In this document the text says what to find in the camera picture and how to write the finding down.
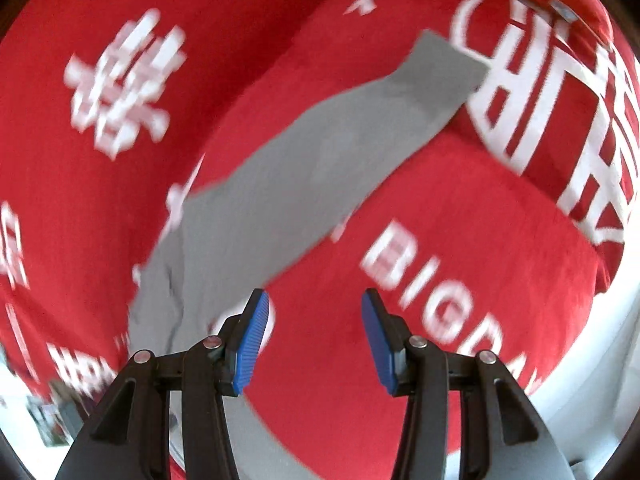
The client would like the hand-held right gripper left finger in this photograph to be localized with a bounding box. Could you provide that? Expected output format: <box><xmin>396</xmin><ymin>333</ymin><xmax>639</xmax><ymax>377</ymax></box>
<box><xmin>55</xmin><ymin>288</ymin><xmax>271</xmax><ymax>480</ymax></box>

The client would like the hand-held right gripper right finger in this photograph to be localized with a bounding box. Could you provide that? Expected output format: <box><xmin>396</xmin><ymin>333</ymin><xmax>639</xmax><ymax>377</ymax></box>
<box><xmin>361</xmin><ymin>288</ymin><xmax>577</xmax><ymax>480</ymax></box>

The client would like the grey towel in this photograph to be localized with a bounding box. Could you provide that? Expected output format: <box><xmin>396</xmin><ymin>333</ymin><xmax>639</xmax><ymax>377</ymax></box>
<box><xmin>127</xmin><ymin>30</ymin><xmax>491</xmax><ymax>361</ymax></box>

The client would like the red printed blanket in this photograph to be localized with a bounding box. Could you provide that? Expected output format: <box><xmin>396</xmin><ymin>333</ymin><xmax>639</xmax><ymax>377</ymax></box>
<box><xmin>0</xmin><ymin>0</ymin><xmax>640</xmax><ymax>480</ymax></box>

